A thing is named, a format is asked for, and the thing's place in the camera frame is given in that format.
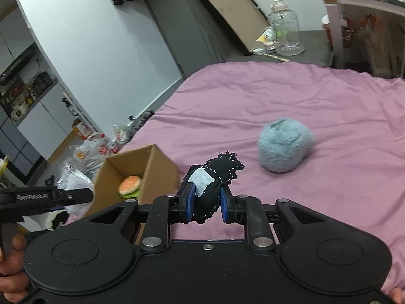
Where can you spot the grey desk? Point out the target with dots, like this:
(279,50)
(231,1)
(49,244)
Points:
(332,6)

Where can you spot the orange cardboard box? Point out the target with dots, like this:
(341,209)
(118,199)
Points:
(82,129)

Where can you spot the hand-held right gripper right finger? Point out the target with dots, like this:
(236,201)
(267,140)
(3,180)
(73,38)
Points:
(224,205)

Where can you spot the yellow instant noodle cup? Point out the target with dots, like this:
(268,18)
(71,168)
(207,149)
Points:
(265,38)

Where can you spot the pink bed sheet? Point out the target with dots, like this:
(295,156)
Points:
(253,95)

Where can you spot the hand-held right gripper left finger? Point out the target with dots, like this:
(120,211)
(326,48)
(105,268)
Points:
(189,202)

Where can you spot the black stitched cloth toy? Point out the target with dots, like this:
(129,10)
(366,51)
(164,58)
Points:
(221,167)

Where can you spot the crumpled clear plastic bag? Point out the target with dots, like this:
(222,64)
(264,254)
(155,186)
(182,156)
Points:
(74,180)

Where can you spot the clear plastic water jug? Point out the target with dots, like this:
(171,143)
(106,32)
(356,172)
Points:
(286,25)

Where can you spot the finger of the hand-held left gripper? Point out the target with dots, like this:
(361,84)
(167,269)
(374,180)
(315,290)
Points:
(76,196)

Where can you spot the white plastic bag red print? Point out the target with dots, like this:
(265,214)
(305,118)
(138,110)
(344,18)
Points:
(91,153)

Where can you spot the black picture frame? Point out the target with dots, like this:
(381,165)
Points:
(231,9)

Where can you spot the person's left hand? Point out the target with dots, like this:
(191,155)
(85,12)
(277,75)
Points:
(12,272)

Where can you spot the grey fluffy plush ball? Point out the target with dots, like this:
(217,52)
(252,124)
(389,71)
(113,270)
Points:
(284,147)

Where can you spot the clear plastic trash bag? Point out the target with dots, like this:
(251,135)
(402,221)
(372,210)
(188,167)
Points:
(123,133)

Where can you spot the white cabinet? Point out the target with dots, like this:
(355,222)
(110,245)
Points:
(41,126)

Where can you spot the brown cardboard box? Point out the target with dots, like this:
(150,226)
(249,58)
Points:
(158,167)

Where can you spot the small white box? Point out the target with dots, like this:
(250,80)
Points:
(259,51)

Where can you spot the burger squishy toy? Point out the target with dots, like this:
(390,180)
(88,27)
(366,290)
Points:
(129,186)

